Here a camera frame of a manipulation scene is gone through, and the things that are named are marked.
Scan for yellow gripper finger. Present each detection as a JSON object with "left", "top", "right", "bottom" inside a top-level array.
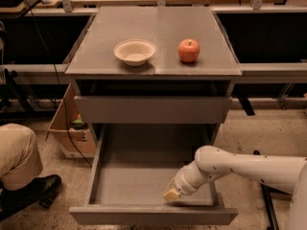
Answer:
[{"left": 162, "top": 179, "right": 181, "bottom": 201}]

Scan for green toy in box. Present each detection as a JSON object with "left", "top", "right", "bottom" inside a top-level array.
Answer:
[{"left": 71, "top": 114, "right": 85, "bottom": 130}]

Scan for black chair base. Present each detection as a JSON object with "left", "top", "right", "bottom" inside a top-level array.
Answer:
[{"left": 255, "top": 168, "right": 288, "bottom": 230}]

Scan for black leather shoe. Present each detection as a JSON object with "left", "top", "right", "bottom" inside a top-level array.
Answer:
[{"left": 0, "top": 174, "right": 61, "bottom": 211}]

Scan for grey top drawer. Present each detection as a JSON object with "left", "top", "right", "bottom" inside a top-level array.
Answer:
[{"left": 74, "top": 96, "right": 232, "bottom": 124}]

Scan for cardboard box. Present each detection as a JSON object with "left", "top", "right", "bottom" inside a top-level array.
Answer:
[{"left": 48, "top": 84, "right": 96, "bottom": 158}]

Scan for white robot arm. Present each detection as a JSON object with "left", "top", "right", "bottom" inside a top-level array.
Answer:
[{"left": 162, "top": 146, "right": 307, "bottom": 230}]

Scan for black cable on floor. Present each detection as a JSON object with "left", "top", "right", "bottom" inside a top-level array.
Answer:
[{"left": 13, "top": 0, "right": 94, "bottom": 168}]

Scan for beige trouser leg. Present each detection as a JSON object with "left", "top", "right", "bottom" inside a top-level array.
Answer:
[{"left": 0, "top": 124, "right": 43, "bottom": 191}]

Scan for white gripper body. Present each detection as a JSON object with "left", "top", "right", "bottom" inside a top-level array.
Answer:
[{"left": 171, "top": 161, "right": 209, "bottom": 196}]

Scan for grey drawer cabinet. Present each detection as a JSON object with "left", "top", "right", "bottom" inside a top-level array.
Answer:
[{"left": 66, "top": 7, "right": 241, "bottom": 143}]

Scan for white paper bowl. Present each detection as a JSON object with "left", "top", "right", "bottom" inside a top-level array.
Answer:
[{"left": 114, "top": 39, "right": 155, "bottom": 66}]

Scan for red apple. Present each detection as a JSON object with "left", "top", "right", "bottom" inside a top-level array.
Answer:
[{"left": 177, "top": 39, "right": 201, "bottom": 63}]

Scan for grey drawer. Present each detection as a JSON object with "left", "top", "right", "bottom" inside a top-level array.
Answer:
[
  {"left": 69, "top": 124, "right": 238, "bottom": 225},
  {"left": 74, "top": 96, "right": 232, "bottom": 124}
]

